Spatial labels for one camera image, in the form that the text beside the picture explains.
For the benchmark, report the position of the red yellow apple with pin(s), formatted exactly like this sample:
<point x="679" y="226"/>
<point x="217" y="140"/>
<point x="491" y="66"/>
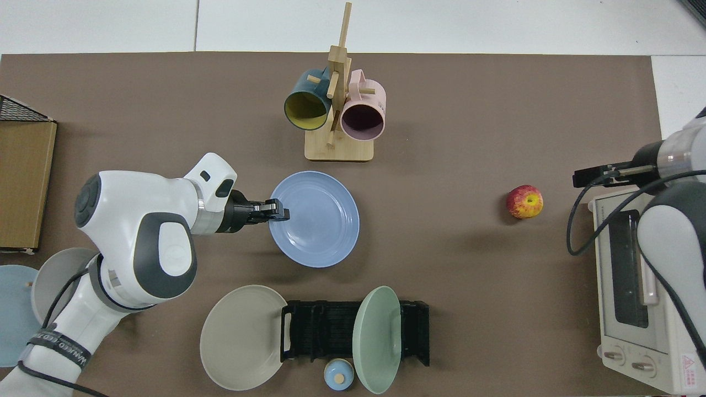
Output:
<point x="524" y="202"/>

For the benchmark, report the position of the beige plate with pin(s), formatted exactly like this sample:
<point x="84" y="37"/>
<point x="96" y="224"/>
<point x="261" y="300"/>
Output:
<point x="242" y="336"/>

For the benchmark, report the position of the black dish rack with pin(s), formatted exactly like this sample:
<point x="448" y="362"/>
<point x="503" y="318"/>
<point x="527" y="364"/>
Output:
<point x="325" y="331"/>

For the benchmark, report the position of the green plate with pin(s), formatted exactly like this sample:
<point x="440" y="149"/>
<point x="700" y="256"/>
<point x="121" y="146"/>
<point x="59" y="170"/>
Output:
<point x="378" y="342"/>

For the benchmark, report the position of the grey plate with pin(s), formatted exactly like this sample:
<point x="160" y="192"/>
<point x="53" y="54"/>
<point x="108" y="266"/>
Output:
<point x="55" y="270"/>

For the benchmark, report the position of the light blue plate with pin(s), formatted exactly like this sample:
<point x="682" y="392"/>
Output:
<point x="14" y="314"/>

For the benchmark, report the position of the wooden cup stand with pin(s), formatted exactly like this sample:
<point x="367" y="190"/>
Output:
<point x="339" y="149"/>

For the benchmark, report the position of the dark blue cup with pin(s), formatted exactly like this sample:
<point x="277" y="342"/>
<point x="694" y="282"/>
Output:
<point x="306" y="110"/>

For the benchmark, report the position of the pink cup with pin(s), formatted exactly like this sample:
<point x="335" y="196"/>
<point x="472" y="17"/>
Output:
<point x="362" y="118"/>

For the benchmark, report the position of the pale toaster oven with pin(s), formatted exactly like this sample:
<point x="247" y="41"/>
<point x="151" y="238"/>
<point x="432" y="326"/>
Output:
<point x="612" y="309"/>

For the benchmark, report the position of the brown table cloth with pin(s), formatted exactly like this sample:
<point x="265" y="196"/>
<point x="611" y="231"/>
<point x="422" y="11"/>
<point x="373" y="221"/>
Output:
<point x="469" y="286"/>

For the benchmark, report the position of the small blue round thing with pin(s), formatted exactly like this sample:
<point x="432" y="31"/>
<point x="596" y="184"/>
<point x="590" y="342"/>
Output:
<point x="338" y="375"/>

